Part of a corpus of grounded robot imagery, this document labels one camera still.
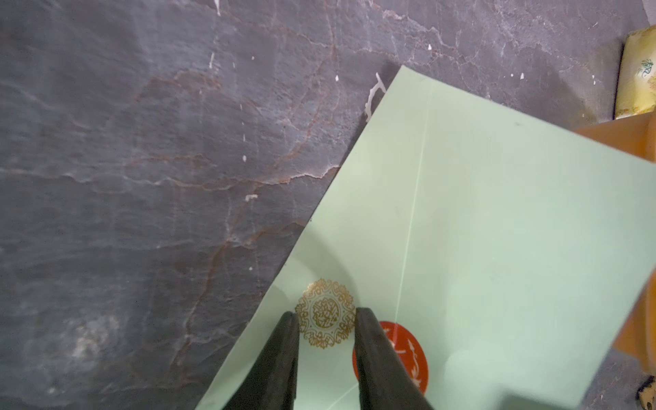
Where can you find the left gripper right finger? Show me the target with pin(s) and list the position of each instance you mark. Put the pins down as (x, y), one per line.
(383, 380)

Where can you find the light green envelope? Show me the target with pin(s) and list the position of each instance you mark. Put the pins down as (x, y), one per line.
(511, 249)

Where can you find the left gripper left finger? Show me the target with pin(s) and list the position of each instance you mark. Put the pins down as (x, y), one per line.
(272, 381)

